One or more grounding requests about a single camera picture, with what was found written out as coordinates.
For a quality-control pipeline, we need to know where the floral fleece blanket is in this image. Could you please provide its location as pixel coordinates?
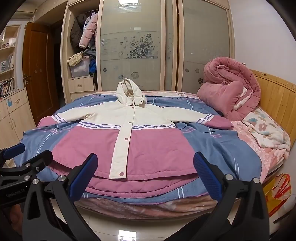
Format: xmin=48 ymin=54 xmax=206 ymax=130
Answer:
xmin=242 ymin=107 xmax=290 ymax=159

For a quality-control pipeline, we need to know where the clear plastic storage box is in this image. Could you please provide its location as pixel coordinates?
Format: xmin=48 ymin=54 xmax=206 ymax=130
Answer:
xmin=70 ymin=61 xmax=90 ymax=78

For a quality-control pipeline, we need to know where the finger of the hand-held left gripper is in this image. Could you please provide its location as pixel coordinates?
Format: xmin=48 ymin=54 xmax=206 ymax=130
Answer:
xmin=0 ymin=149 xmax=54 ymax=186
xmin=0 ymin=143 xmax=26 ymax=161

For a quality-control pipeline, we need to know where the brown wooden room door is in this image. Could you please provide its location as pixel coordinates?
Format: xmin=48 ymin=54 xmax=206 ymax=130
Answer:
xmin=22 ymin=22 xmax=61 ymax=126

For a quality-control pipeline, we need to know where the dark brown hanging coat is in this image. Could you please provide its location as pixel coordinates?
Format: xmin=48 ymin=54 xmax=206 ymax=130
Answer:
xmin=70 ymin=14 xmax=87 ymax=49

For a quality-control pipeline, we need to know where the pink and cream hooded jacket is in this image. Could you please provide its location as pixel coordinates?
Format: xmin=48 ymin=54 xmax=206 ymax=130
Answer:
xmin=38 ymin=79 xmax=234 ymax=193

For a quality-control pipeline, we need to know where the cream crumpled cloth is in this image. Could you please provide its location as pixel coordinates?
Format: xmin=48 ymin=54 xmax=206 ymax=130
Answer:
xmin=67 ymin=52 xmax=85 ymax=67

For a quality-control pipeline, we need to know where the plain frosted sliding door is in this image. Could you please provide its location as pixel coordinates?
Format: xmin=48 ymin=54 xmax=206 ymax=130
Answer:
xmin=177 ymin=0 xmax=235 ymax=93

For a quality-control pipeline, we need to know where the wooden bed headboard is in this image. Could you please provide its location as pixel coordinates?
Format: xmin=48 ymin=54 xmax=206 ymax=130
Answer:
xmin=250 ymin=69 xmax=296 ymax=149

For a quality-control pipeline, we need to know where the blue striped bed sheet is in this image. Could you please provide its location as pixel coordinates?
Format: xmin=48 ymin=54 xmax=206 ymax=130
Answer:
xmin=13 ymin=91 xmax=263 ymax=205

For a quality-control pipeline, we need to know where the light wooden bookshelf cabinet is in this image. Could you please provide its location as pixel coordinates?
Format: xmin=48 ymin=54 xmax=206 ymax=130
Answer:
xmin=0 ymin=24 xmax=37 ymax=151

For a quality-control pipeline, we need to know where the white air conditioner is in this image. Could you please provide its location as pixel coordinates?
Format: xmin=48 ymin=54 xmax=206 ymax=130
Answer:
xmin=14 ymin=8 xmax=37 ymax=25

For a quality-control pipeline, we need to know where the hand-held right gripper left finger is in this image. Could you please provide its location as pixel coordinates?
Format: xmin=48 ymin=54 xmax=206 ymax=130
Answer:
xmin=22 ymin=153 xmax=102 ymax=241

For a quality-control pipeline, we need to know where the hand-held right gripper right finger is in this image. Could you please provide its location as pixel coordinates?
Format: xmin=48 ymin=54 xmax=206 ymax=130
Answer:
xmin=193 ymin=152 xmax=270 ymax=241

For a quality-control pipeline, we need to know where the rolled pink quilt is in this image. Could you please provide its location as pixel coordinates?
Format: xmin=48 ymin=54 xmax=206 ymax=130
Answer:
xmin=197 ymin=57 xmax=262 ymax=121

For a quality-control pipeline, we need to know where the yellow and red bag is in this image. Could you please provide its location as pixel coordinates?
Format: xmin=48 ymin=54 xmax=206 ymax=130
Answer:
xmin=262 ymin=173 xmax=292 ymax=224

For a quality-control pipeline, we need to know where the blue crumpled garment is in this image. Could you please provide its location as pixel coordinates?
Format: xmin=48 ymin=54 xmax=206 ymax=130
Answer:
xmin=88 ymin=59 xmax=97 ymax=76

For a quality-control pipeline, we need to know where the row of books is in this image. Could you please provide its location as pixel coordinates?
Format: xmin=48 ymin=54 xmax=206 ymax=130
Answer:
xmin=0 ymin=77 xmax=15 ymax=99

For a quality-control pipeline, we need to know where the light wooden wardrobe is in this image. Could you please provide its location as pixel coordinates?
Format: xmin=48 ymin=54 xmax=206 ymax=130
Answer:
xmin=60 ymin=0 xmax=235 ymax=105

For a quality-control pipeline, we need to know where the small wardrobe drawer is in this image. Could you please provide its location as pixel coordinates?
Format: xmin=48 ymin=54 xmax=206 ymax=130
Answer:
xmin=70 ymin=92 xmax=96 ymax=102

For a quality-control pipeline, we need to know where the flower-patterned frosted sliding door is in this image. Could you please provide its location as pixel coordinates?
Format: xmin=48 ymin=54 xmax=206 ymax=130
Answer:
xmin=96 ymin=0 xmax=178 ymax=92

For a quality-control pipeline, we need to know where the person's left hand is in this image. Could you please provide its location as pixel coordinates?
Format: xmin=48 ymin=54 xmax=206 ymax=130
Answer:
xmin=9 ymin=204 xmax=24 ymax=225

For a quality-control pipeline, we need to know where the pink hanging puffer jacket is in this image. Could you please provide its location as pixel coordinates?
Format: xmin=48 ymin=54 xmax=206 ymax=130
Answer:
xmin=79 ymin=13 xmax=99 ymax=49

